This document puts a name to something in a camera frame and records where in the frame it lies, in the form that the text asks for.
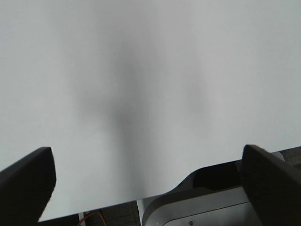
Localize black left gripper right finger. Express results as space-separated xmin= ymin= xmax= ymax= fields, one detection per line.
xmin=240 ymin=145 xmax=301 ymax=226

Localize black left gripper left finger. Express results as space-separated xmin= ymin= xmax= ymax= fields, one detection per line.
xmin=0 ymin=147 xmax=56 ymax=226

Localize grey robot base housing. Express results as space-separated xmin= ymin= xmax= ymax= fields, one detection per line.
xmin=137 ymin=160 xmax=262 ymax=226

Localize orange cable under table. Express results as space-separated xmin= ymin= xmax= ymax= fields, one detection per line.
xmin=78 ymin=211 xmax=108 ymax=226

